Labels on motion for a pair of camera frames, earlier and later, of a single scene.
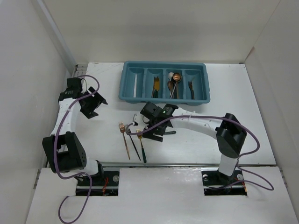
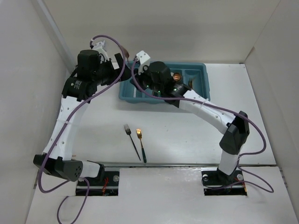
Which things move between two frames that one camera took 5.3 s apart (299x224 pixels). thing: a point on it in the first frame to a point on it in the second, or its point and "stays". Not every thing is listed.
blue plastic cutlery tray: [161, 82] stays
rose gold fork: [122, 127] to [126, 53]
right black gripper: [150, 134] to [138, 77]
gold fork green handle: [138, 130] stays
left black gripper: [96, 101] to [109, 63]
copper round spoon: [176, 77] stays
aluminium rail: [158, 164] stays
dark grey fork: [129, 131] stays
